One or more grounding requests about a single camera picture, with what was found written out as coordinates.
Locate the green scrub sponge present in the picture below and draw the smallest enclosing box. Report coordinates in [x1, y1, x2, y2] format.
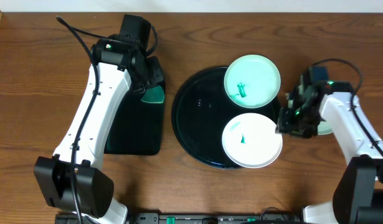
[141, 85, 165, 104]

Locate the light green plate with smear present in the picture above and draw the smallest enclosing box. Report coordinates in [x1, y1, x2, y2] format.
[317, 121, 333, 135]

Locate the white plate with green spot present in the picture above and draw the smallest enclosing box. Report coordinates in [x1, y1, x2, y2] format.
[222, 113, 283, 169]

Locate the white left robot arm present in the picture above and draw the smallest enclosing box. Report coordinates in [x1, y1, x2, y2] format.
[34, 39, 165, 223]

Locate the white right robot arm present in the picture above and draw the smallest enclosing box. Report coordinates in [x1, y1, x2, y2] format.
[276, 81, 383, 223]

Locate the black rectangular tray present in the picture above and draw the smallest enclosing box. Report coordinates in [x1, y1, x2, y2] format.
[105, 82, 166, 156]

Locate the black round tray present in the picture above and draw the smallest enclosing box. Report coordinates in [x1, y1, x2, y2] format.
[171, 66, 280, 169]

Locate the pale green rear plate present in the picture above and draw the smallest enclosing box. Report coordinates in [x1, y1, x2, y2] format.
[224, 55, 281, 109]

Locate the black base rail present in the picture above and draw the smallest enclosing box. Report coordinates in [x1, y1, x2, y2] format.
[124, 207, 304, 224]

